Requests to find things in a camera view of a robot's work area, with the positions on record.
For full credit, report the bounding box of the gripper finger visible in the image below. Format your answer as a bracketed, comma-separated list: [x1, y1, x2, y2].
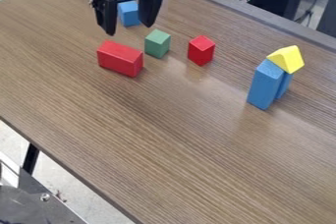
[92, 0, 120, 37]
[136, 0, 166, 28]

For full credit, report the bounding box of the small blue block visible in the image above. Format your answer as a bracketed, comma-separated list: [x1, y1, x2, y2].
[116, 0, 142, 28]

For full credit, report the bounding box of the green cube block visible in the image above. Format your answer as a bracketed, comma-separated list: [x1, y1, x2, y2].
[142, 28, 173, 60]

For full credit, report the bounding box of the long red block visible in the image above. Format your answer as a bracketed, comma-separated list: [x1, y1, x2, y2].
[95, 39, 144, 79]

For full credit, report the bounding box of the red cube block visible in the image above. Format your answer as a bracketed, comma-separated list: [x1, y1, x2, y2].
[186, 34, 217, 68]

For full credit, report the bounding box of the tall blue block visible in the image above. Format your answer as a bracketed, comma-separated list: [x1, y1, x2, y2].
[245, 58, 296, 111]

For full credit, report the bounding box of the yellow triangular block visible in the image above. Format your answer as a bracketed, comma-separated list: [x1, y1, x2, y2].
[264, 44, 307, 75]

